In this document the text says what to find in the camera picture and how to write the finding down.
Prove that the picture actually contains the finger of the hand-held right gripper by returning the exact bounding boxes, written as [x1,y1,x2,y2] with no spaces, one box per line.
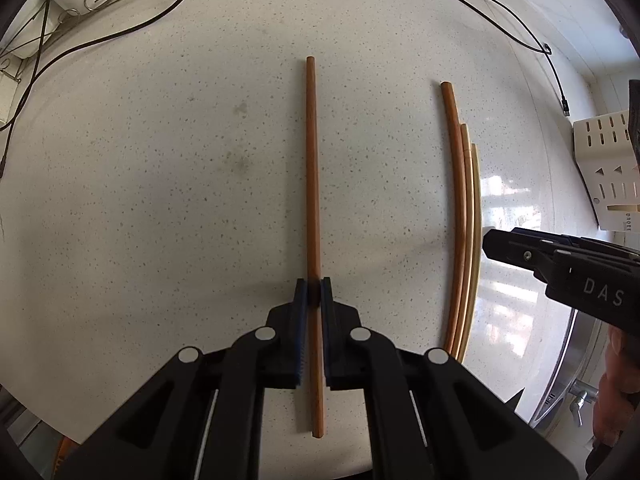
[511,228,583,251]
[482,230,556,281]

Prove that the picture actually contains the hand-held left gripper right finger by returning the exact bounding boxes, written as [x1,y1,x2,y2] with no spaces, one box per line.
[322,276,576,480]

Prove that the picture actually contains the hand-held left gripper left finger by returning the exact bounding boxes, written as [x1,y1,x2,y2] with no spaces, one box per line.
[55,279,307,480]

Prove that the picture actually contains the light grooved wooden chopstick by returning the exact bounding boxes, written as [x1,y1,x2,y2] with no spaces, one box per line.
[457,143,483,364]

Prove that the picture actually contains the cream utensil holder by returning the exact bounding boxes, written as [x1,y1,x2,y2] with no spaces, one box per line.
[572,110,640,233]

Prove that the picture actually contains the person's right hand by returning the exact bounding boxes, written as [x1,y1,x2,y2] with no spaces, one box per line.
[594,327,640,448]

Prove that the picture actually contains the stainless steel sink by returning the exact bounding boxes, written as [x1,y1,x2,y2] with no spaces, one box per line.
[530,305,621,441]

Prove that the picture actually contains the chrome faucet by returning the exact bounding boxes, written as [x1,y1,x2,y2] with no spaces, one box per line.
[567,380,601,426]

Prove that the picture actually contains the black cable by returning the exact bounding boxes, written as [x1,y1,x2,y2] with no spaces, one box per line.
[385,0,552,56]
[0,0,206,178]
[360,0,572,117]

